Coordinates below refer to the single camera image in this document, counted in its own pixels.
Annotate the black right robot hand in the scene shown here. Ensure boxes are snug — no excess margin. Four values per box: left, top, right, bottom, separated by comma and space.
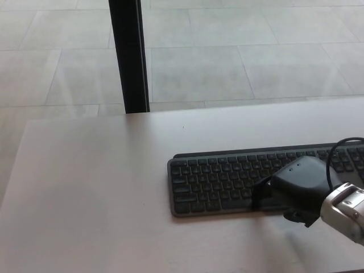
251, 155, 342, 228

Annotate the black keyboard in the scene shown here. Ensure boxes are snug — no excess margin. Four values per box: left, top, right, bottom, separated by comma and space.
167, 143, 364, 218

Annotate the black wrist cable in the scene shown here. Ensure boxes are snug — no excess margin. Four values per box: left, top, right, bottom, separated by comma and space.
326, 138, 364, 191

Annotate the black vertical post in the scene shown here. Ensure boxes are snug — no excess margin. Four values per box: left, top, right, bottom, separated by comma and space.
108, 0, 151, 114

